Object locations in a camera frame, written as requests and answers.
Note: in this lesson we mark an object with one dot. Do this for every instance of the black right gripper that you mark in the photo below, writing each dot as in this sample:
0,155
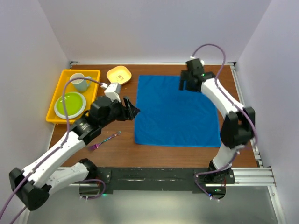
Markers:
184,77

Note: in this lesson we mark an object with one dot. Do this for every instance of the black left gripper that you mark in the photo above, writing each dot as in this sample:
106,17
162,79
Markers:
128,113

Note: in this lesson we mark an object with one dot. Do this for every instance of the blue cloth napkin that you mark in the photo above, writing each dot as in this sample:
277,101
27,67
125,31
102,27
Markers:
174,118

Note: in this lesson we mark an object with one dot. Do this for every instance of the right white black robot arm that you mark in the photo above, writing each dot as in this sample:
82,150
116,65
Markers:
239,121

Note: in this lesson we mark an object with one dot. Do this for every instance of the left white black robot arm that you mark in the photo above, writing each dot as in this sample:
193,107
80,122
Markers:
36,182

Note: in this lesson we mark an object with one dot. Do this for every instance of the yellow square bowl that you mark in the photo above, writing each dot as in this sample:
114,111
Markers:
119,74

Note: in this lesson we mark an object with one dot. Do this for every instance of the yellow plastic tray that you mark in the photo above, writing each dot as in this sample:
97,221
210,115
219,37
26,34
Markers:
89,95

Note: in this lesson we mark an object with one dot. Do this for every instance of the light blue ceramic mug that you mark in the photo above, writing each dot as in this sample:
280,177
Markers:
80,82

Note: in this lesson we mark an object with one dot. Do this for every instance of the iridescent metal fork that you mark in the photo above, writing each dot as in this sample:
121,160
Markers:
97,145

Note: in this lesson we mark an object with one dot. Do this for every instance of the green plate white rim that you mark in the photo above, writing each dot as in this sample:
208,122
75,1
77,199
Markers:
75,104

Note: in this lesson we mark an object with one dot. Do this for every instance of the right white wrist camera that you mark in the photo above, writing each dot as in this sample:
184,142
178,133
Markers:
197,60

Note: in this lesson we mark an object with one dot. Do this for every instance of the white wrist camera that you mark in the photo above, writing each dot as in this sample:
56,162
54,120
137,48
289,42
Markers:
112,91
197,60

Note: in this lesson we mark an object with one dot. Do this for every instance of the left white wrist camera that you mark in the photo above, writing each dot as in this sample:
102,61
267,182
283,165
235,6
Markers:
112,91

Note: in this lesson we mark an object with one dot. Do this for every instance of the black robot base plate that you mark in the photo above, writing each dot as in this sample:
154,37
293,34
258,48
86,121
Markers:
162,179

